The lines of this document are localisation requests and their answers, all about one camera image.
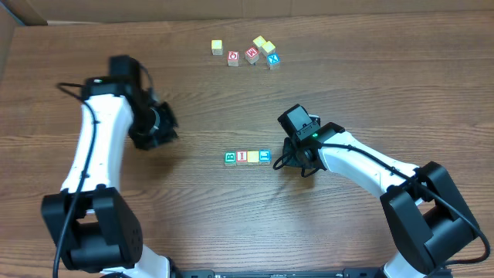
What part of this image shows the white blue picture block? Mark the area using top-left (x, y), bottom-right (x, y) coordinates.
top-left (266, 53), bottom-right (280, 70)

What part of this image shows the blue letter block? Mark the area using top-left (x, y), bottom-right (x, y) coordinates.
top-left (259, 150), bottom-right (271, 164)

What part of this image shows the cardboard box back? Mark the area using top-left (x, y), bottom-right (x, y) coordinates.
top-left (1, 0), bottom-right (493, 25)

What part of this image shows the yellow block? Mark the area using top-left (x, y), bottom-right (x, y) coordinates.
top-left (211, 39), bottom-right (223, 56)
top-left (247, 151), bottom-right (259, 165)
top-left (252, 36), bottom-right (266, 50)
top-left (260, 41), bottom-right (276, 56)

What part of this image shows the green letter B block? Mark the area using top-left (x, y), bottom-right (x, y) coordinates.
top-left (224, 151), bottom-right (236, 166)

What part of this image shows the red letter E block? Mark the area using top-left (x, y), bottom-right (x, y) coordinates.
top-left (245, 47), bottom-right (259, 65)

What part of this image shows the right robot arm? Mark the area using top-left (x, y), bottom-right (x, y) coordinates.
top-left (273, 104), bottom-right (490, 277)

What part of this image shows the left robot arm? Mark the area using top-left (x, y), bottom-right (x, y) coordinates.
top-left (41, 55), bottom-right (180, 278)

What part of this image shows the red letter block left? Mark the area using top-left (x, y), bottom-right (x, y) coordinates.
top-left (227, 51), bottom-right (239, 67)

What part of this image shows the white red letter block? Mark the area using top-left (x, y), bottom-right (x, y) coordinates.
top-left (235, 150), bottom-right (248, 165)

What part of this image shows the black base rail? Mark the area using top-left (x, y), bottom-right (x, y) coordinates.
top-left (169, 267), bottom-right (453, 278)

